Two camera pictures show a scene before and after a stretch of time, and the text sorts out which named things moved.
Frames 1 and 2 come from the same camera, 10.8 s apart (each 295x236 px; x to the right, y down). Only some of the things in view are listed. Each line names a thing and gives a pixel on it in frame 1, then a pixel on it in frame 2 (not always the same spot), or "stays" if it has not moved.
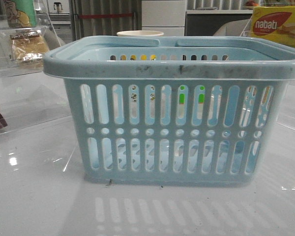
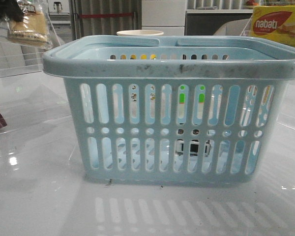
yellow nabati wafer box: x=284 y=24 stays
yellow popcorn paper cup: x=139 y=33 stays
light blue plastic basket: x=175 y=111 stays
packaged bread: x=28 y=46 to x=35 y=30
